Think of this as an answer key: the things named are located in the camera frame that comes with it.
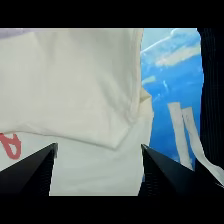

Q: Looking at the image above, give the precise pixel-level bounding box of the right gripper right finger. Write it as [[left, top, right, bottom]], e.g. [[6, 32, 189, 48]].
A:
[[137, 143, 224, 197]]

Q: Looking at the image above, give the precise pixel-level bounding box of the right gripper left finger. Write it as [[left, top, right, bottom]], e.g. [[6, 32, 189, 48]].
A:
[[0, 142, 59, 197]]

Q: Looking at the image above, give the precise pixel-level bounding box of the cream T-shirt with red print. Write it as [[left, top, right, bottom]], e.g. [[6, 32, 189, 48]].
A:
[[0, 27, 155, 197]]

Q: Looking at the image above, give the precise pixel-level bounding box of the black garment with white drawstrings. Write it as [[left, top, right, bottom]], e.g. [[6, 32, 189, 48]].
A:
[[167, 27, 224, 188]]

